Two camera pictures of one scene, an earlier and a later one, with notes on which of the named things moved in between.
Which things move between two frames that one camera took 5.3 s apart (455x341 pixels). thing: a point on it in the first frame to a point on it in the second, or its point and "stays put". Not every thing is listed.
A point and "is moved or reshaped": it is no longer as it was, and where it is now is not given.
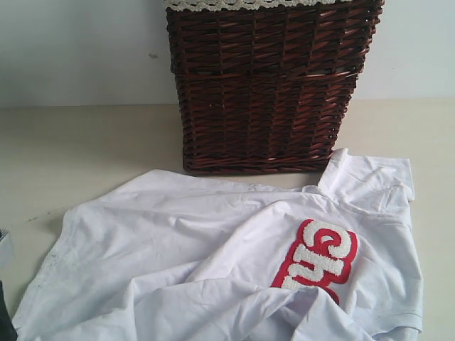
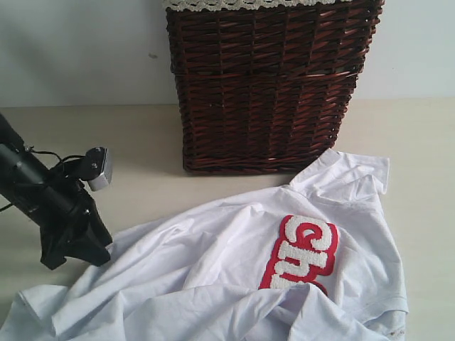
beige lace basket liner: (252, 3) stays put
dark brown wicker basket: (267, 89) stays put
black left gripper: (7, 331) to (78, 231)
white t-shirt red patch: (154, 256) is moved or reshaped
